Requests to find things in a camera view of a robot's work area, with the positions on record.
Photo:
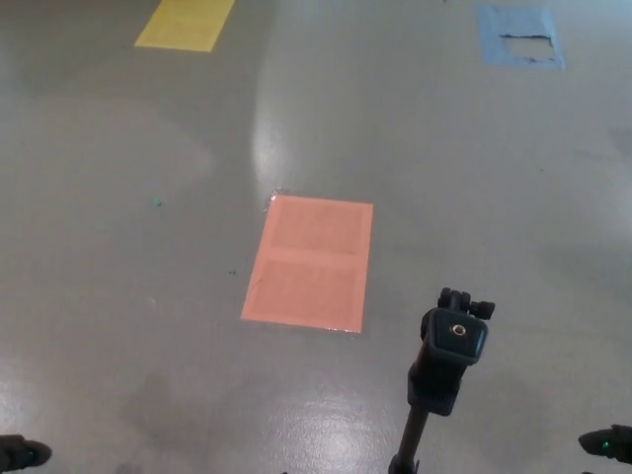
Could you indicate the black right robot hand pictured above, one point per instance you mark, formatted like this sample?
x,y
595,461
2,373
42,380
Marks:
x,y
609,442

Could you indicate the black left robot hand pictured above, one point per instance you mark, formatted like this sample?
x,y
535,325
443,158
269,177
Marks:
x,y
22,451

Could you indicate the black phone stand tripod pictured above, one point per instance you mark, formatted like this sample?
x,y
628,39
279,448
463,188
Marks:
x,y
447,355

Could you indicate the orange paper sheet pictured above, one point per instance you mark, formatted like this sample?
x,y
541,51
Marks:
x,y
308,261

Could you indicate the yellow paper sheet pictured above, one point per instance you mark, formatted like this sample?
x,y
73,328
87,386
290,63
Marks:
x,y
185,22

